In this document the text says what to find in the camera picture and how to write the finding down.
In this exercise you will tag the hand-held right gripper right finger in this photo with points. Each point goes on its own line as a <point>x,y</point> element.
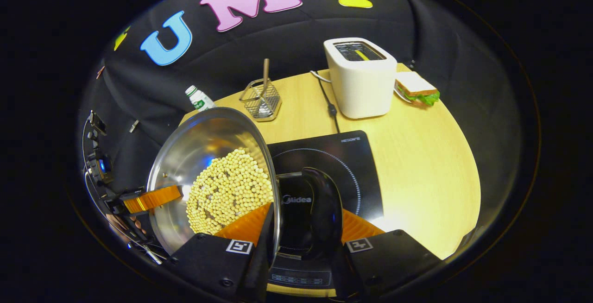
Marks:
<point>394,261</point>

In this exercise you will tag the black induction cooktop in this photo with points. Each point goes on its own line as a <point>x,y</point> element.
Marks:
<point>343,164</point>

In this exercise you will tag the white toaster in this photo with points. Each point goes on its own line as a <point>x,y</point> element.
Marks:
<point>363,90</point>

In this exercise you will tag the pile of yellow soybeans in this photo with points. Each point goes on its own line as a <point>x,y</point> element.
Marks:
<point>227,192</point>

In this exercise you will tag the wooden stick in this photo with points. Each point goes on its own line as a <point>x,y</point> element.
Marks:
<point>266,73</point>

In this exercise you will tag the sandwich with lettuce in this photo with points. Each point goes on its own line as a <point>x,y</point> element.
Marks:
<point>417,87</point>

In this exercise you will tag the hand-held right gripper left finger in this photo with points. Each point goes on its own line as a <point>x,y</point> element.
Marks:
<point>261,266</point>

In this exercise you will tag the black backdrop cloth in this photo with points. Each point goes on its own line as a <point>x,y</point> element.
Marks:
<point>278,39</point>

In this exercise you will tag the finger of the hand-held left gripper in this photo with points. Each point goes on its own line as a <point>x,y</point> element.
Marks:
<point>155,197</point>

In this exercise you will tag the white plastic bottle green label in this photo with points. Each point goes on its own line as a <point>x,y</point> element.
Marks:
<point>200,101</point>

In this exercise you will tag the small silver clip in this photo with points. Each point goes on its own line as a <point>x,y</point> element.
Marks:
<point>134,126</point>

